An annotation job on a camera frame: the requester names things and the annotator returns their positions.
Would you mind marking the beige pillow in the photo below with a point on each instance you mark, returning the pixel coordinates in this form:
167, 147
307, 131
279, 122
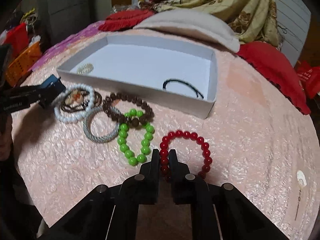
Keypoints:
194, 24

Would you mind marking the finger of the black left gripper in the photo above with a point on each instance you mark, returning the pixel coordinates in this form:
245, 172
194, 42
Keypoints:
44, 94

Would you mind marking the red shopping bag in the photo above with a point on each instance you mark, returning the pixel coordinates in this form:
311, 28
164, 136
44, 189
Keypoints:
309, 77

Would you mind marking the red plastic box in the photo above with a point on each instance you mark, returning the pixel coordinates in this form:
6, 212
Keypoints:
18, 39

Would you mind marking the purple floral blanket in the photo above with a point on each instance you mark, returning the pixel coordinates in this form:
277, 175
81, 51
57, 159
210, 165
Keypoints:
67, 43

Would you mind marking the orange plastic basket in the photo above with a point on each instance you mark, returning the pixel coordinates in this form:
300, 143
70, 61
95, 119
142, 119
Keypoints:
23, 63

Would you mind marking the floral yellow quilt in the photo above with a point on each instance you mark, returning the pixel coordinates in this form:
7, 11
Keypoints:
251, 20

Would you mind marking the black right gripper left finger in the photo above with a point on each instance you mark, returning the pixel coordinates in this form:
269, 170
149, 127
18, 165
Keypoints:
142, 188

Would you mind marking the shallow white cardboard box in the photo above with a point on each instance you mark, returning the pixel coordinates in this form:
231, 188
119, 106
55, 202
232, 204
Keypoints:
177, 74

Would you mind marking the red pillow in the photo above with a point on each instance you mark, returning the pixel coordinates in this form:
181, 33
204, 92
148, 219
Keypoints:
276, 68

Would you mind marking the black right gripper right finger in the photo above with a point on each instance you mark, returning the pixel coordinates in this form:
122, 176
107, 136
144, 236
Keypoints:
186, 188

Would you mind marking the pink textured bedspread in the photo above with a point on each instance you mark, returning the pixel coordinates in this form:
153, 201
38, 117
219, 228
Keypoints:
258, 141

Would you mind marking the grey cabinet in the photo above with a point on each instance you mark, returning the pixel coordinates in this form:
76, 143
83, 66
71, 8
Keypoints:
63, 18

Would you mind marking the shell hairpin with tassel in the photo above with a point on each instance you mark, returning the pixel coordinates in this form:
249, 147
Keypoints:
301, 179

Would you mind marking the red ruffled cushion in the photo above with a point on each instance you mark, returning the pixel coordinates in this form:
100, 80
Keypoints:
124, 20

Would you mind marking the brown cord flower pendant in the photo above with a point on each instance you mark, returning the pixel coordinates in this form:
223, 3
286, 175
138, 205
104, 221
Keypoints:
76, 101

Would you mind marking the person's left hand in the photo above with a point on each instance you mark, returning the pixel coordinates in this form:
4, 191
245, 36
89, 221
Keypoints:
6, 140

